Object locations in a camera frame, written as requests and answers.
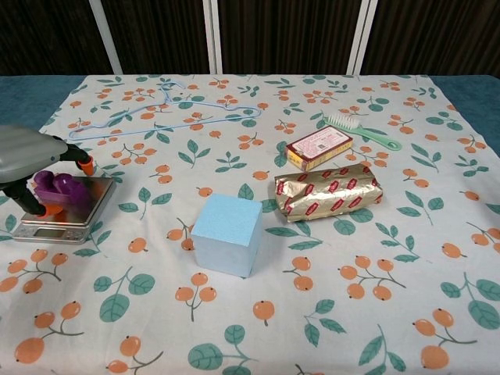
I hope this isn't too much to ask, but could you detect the light blue foam cube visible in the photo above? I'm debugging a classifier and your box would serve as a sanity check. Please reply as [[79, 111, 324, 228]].
[[190, 192, 263, 280]]

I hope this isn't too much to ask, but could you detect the red and gold box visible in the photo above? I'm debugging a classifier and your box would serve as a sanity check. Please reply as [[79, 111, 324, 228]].
[[284, 128, 355, 173]]

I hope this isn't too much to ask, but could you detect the silver digital kitchen scale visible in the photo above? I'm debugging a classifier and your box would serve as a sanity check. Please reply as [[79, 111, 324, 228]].
[[13, 174, 118, 246]]

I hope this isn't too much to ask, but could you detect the purple toy brick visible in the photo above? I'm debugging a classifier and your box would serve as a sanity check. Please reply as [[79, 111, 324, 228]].
[[32, 170, 94, 215]]

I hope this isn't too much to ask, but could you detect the gold foil wrapped package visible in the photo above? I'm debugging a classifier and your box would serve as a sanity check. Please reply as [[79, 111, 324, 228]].
[[273, 162, 384, 223]]

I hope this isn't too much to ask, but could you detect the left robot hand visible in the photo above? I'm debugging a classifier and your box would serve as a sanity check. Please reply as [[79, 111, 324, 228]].
[[0, 124, 96, 218]]

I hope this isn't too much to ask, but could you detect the light blue wire hanger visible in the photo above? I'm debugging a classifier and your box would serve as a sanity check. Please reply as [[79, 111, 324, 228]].
[[68, 80, 263, 141]]

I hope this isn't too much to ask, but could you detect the floral patterned tablecloth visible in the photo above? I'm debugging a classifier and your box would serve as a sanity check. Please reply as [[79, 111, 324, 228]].
[[0, 73, 500, 375]]

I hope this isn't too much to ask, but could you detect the green hair brush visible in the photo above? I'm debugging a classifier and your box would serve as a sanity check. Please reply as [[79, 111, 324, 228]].
[[322, 113, 403, 152]]

